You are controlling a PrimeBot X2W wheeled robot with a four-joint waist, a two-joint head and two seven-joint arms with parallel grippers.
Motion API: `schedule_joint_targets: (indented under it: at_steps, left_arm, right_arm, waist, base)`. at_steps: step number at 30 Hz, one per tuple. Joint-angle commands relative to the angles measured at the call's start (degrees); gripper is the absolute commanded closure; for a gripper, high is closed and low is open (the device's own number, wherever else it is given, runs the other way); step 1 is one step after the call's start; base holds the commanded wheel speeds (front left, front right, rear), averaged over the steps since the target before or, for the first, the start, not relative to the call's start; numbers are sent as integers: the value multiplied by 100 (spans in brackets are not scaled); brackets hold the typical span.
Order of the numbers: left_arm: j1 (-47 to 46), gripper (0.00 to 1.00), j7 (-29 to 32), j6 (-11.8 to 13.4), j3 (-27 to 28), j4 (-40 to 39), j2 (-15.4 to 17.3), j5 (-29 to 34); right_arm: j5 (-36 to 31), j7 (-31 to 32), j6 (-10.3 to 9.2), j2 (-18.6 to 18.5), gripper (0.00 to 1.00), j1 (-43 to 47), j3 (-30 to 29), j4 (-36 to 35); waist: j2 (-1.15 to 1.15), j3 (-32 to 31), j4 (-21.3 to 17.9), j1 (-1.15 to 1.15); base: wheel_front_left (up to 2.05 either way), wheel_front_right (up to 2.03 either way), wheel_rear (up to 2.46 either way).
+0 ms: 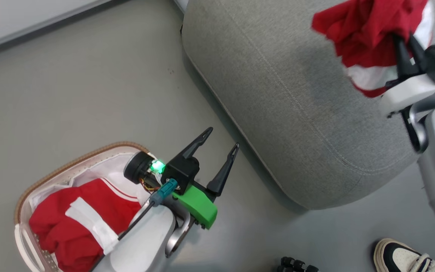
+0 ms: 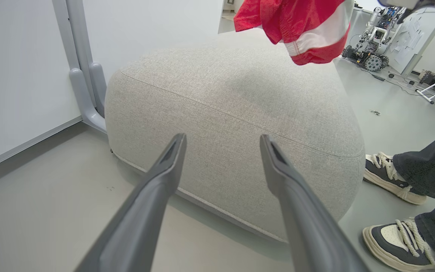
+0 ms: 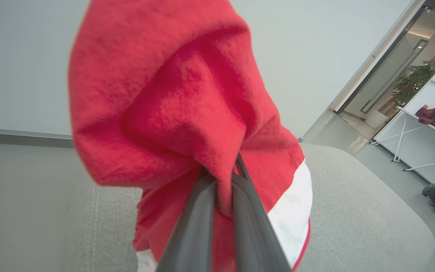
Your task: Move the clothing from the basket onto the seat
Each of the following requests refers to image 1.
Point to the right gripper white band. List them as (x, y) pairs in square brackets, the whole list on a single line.
[(410, 90)]

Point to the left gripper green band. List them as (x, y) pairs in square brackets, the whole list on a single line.
[(196, 206)]

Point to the red and white garment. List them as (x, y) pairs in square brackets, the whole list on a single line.
[(62, 230), (364, 26)]

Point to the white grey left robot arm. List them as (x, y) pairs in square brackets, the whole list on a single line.
[(145, 241)]

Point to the white cloth basket liner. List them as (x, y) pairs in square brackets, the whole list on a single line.
[(104, 170)]

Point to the grey fabric sofa seat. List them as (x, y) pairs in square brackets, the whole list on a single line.
[(296, 94)]

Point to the white laundry basket brown rim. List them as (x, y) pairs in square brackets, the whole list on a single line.
[(26, 241)]

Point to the black ribbed object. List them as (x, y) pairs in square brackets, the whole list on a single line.
[(296, 264)]

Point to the black and cream sneaker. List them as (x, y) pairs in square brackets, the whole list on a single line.
[(398, 258)]

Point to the black round wrist camera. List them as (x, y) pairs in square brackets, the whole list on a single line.
[(136, 166)]

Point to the grey wall bottom rail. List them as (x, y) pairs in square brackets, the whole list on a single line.
[(32, 32)]

